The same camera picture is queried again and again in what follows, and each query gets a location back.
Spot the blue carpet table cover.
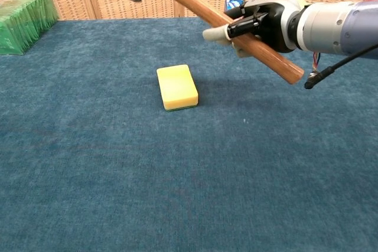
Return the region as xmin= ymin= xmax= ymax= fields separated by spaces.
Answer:
xmin=0 ymin=15 xmax=378 ymax=252

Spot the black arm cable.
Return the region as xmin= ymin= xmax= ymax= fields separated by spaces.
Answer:
xmin=304 ymin=44 xmax=378 ymax=90

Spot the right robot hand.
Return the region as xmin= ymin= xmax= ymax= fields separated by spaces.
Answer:
xmin=202 ymin=0 xmax=305 ymax=58

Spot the blue Oreo cookie box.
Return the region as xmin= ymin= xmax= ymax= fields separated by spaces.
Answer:
xmin=224 ymin=0 xmax=246 ymax=12

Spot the green plastic-wrapped package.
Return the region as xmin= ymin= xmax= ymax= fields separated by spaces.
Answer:
xmin=0 ymin=0 xmax=60 ymax=55

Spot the wooden handle claw hammer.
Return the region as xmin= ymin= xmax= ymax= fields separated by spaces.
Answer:
xmin=127 ymin=0 xmax=305 ymax=85

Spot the yellow sponge with green base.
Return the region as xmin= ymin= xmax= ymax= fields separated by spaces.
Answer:
xmin=156 ymin=64 xmax=199 ymax=112

